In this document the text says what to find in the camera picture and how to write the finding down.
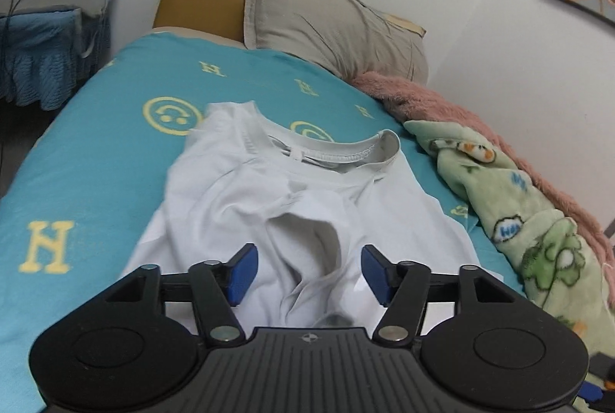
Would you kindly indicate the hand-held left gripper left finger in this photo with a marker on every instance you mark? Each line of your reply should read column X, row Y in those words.
column 243, row 271

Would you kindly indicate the white t-shirt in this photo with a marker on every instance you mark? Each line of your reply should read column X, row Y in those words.
column 307, row 197

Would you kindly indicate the grey pillow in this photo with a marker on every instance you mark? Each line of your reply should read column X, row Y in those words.
column 326, row 19

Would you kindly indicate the teal printed bed sheet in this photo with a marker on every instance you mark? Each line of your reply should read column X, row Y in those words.
column 96, row 153

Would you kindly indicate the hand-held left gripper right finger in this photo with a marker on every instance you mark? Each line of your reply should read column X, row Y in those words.
column 375, row 271

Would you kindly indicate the blue covered chair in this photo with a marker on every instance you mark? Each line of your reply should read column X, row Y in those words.
column 43, row 53

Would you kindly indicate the green printed blanket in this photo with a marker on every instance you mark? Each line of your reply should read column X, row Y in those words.
column 543, row 245

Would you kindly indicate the yellow headboard cushion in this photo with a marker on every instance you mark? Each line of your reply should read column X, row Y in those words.
column 202, row 0

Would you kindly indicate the tan pillow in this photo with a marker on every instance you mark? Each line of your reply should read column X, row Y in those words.
column 406, row 25

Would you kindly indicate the pink fluffy blanket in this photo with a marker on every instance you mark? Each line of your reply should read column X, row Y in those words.
column 432, row 101

